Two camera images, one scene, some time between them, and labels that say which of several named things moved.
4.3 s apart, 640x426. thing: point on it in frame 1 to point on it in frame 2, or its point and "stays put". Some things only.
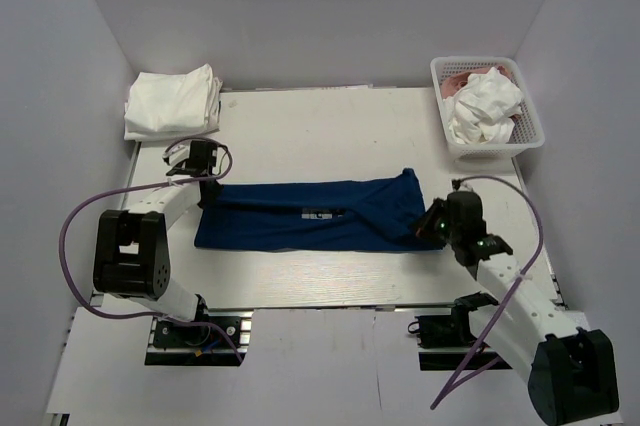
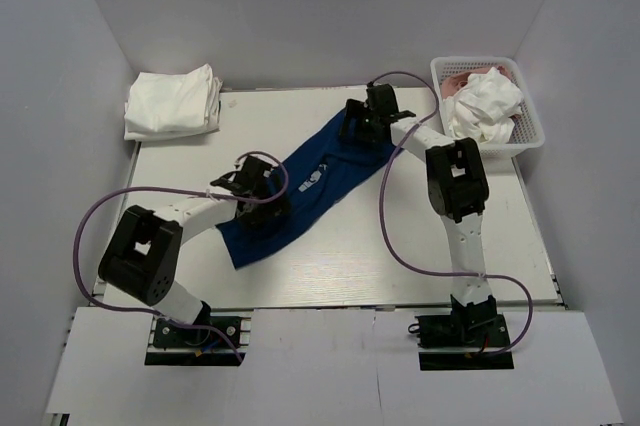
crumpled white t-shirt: [483, 111] stays put
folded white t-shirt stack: [162, 106] stays put
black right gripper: [425, 229] to [355, 110]
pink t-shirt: [459, 80] stays put
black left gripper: [217, 190] to [253, 220]
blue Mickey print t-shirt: [380, 215] to [313, 177]
